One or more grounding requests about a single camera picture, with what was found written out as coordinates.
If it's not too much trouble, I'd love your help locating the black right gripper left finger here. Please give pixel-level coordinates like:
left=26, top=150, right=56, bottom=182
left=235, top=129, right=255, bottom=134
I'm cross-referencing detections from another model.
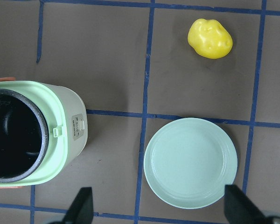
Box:
left=62, top=187, right=93, bottom=224

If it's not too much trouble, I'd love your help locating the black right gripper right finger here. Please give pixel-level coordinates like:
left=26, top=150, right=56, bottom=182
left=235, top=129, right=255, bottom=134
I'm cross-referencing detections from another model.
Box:
left=224, top=185, right=270, bottom=224

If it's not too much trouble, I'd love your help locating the white rice cooker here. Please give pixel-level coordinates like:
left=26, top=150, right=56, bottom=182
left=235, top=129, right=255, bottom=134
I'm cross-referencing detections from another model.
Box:
left=0, top=77, right=88, bottom=188

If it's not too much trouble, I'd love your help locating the green plate on right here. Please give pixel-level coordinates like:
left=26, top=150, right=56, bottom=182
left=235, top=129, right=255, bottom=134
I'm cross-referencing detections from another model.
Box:
left=144, top=118, right=238, bottom=209

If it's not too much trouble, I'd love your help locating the yellow lemon toy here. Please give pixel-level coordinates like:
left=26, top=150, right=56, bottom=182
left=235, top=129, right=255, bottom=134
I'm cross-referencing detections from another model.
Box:
left=187, top=19, right=233, bottom=59

